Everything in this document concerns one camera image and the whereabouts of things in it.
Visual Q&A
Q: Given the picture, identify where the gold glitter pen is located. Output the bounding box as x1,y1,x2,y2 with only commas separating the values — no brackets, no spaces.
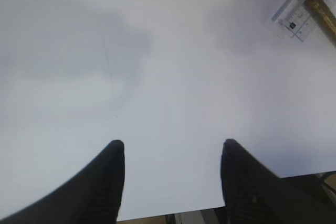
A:
283,0,336,45

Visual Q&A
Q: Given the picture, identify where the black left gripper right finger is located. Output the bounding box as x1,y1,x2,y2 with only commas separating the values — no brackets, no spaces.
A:
220,139,335,223

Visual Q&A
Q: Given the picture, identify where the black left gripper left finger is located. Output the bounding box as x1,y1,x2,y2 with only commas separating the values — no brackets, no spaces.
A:
1,140,125,223

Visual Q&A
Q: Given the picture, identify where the clear plastic ruler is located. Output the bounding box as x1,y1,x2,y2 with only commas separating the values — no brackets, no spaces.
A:
271,0,335,41

